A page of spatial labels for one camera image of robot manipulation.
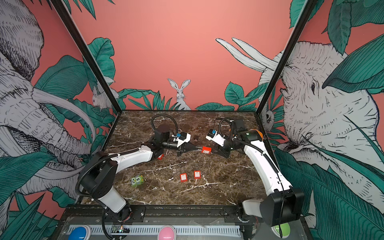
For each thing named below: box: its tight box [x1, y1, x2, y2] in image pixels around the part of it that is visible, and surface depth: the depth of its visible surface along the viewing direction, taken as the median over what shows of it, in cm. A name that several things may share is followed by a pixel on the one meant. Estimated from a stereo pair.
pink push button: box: [157, 224, 177, 240], surface depth 69 cm
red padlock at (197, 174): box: [194, 170, 202, 180], surface depth 88 cm
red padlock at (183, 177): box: [179, 173, 188, 183], surface depth 87 cm
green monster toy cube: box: [131, 175, 144, 187], surface depth 85 cm
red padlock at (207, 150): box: [201, 146, 212, 155], surface depth 76 cm
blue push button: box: [67, 225, 92, 240], surface depth 69 cm
